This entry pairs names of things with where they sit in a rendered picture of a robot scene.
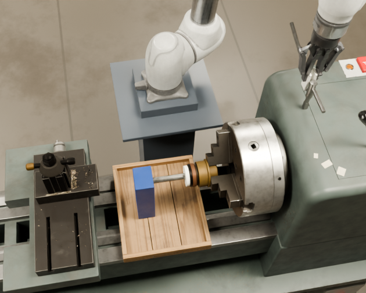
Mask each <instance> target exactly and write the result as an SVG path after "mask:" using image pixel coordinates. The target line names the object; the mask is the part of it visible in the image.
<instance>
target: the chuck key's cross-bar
mask: <svg viewBox="0 0 366 293"><path fill-rule="evenodd" d="M290 27H291V30H292V34H293V37H294V40H295V44H296V48H297V51H298V54H299V50H298V47H300V43H299V39H298V37H297V33H296V29H295V26H294V23H293V22H290ZM311 91H312V93H313V95H314V97H315V100H316V101H317V103H318V106H319V108H320V110H321V112H322V113H325V112H326V111H325V108H324V106H323V104H322V102H321V100H320V98H319V96H318V94H317V91H316V89H315V88H312V89H311Z"/></svg>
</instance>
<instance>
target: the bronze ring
mask: <svg viewBox="0 0 366 293"><path fill-rule="evenodd" d="M187 166H188V169H189V174H190V180H191V184H190V187H196V186H197V185H198V187H205V186H207V187H210V186H211V177H213V176H218V170H217V165H212V166H209V164H208V161H207V159H204V160H202V161H197V162H195V164H193V163H190V164H187Z"/></svg>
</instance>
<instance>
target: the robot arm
mask: <svg viewBox="0 0 366 293"><path fill-rule="evenodd" d="M218 1H219V0H193V1H192V9H190V10H188V11H187V12H186V14H185V16H184V19H183V21H182V23H181V24H180V26H179V29H178V30H177V31H176V32H175V33H172V32H167V31H166V32H161V33H158V34H156V35H155V36H154V37H153V38H152V39H151V40H150V42H149V44H148V46H147V49H146V55H145V70H143V71H142V72H141V76H142V78H143V80H142V81H139V82H137V83H135V89H136V90H146V93H147V103H149V104H152V103H155V102H159V101H167V100H172V99H187V97H188V92H187V91H186V89H185V86H184V81H183V79H182V76H183V75H184V74H185V73H186V72H187V71H188V69H189V68H190V67H191V66H192V65H193V64H194V63H196V62H198V61H200V60H202V59H203V58H205V57H206V56H207V55H209V54H210V53H212V52H213V51H214V50H215V49H217V48H218V47H219V46H220V44H221V43H222V41H223V39H224V37H225V33H226V29H225V24H224V22H223V20H222V18H221V17H219V16H218V14H216V11H217V6H218ZM365 3H366V0H318V8H317V11H316V14H315V18H314V21H313V27H314V29H313V32H312V35H311V40H310V41H309V42H308V44H307V46H305V47H303V48H302V47H298V50H299V65H298V69H299V72H300V74H301V75H302V82H301V85H302V87H303V90H304V91H306V89H307V87H308V84H309V82H310V79H311V80H318V79H319V76H322V75H323V73H322V72H327V71H328V70H329V69H330V68H331V66H332V65H333V63H334V61H335V60H336V58H337V57H338V56H339V54H340V53H341V52H342V51H343V50H344V49H345V48H344V46H343V44H342V42H339V41H340V38H341V37H342V36H344V35H345V34H346V31H347V29H348V27H349V24H350V22H351V21H352V18H353V16H354V15H355V14H356V13H357V11H359V10H360V9H361V8H362V7H363V6H364V4H365ZM308 50H309V51H310V55H309V57H308V59H307V61H306V55H307V51H308ZM316 60H317V64H316V67H315V68H316V69H315V68H314V64H315V62H316Z"/></svg>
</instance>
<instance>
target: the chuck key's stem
mask: <svg viewBox="0 0 366 293"><path fill-rule="evenodd" d="M316 86H317V81H316V80H311V81H310V83H309V85H308V89H307V92H306V94H305V96H306V98H305V100H304V102H303V105H302V108H303V109H308V106H309V101H310V99H311V98H312V97H313V93H312V91H311V89H312V88H316Z"/></svg>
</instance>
